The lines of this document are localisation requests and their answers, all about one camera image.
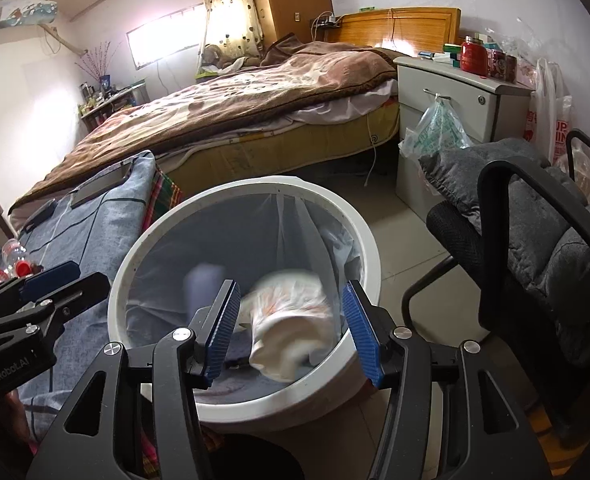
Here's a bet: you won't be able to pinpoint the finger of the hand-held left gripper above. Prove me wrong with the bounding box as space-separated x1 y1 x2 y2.
0 260 82 311
0 272 112 343

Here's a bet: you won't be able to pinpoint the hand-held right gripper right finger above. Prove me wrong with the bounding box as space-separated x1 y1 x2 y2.
342 280 550 480

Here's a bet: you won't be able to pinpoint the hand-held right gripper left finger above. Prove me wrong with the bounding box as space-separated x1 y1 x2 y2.
27 280 242 480

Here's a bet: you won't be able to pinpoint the clear plastic bottle red cap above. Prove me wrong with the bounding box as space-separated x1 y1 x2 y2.
0 239 34 283

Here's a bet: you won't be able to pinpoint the white round trash bin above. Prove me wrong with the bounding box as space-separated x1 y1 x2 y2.
107 176 383 433

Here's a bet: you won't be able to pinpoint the blue plaid tablecloth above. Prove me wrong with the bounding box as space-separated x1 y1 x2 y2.
0 152 156 441

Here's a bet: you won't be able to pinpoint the dark blue glasses case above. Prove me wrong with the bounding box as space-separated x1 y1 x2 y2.
24 199 58 231

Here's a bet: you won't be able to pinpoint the clear bin liner bag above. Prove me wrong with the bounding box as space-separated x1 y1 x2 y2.
125 187 363 361

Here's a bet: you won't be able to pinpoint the black smartphone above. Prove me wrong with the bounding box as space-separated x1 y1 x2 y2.
70 167 132 207

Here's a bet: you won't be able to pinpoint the black office chair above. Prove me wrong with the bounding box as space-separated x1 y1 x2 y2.
402 130 590 441

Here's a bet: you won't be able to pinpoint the cluttered side shelf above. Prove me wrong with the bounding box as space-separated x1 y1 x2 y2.
77 82 150 131

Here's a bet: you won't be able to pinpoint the bed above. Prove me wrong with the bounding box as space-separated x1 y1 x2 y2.
7 7 463 221

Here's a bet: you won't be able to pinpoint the grey armchair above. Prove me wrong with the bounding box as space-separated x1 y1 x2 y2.
420 137 590 371

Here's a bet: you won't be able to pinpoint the green printed plastic bag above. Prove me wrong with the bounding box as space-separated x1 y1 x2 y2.
399 95 473 161

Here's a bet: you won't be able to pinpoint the dry branches in vase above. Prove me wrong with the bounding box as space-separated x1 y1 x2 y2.
75 42 120 83

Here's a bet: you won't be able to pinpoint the brown fleece blanket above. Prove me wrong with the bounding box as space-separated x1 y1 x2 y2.
10 35 400 211

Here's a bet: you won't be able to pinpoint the white nightstand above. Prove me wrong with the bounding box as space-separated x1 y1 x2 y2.
394 55 534 218

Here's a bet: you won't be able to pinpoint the window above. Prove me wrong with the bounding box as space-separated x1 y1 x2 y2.
127 2 208 71

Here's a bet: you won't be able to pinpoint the brown teddy bear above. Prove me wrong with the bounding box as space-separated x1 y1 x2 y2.
197 45 246 73

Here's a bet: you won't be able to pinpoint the white plastic bag red print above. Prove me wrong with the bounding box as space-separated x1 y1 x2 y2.
527 57 576 161

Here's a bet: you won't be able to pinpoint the dark red jar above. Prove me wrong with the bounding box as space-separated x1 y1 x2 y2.
487 49 518 83

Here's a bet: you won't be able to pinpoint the wooden headboard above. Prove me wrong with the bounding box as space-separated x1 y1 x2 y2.
337 7 463 58

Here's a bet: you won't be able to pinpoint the patterned curtain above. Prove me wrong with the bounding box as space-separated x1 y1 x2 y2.
200 0 266 68

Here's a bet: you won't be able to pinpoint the wooden wardrobe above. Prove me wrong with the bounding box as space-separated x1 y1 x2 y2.
245 0 333 48

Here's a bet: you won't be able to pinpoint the white cable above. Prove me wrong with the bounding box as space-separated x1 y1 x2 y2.
365 110 400 186

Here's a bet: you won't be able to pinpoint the wall air conditioner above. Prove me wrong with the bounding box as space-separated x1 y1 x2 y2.
0 0 58 28

